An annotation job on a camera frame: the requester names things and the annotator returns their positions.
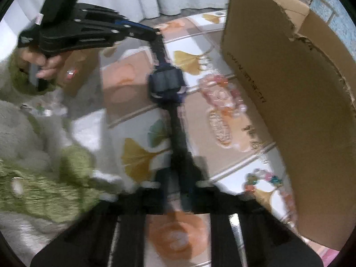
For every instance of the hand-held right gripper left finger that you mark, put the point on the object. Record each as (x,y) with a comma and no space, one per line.
(167,189)

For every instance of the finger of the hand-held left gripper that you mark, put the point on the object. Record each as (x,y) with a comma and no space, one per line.
(105,37)
(111,16)

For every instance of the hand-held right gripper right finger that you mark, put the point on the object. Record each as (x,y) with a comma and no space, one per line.
(192,192)

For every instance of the black purple smartwatch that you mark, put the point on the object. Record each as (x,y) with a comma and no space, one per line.
(167,84)

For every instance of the brown cardboard box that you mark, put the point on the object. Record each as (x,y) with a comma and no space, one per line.
(278,61)

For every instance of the person's left hand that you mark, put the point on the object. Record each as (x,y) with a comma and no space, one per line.
(51,66)

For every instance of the round gold filigree earring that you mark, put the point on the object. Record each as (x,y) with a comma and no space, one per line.
(219,126)

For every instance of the green cream fluffy garment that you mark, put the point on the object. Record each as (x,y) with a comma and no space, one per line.
(41,194)

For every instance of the oval pearl brooch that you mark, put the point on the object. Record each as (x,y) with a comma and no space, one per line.
(16,186)

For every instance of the blue patterned cloth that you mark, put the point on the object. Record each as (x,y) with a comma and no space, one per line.
(319,2)

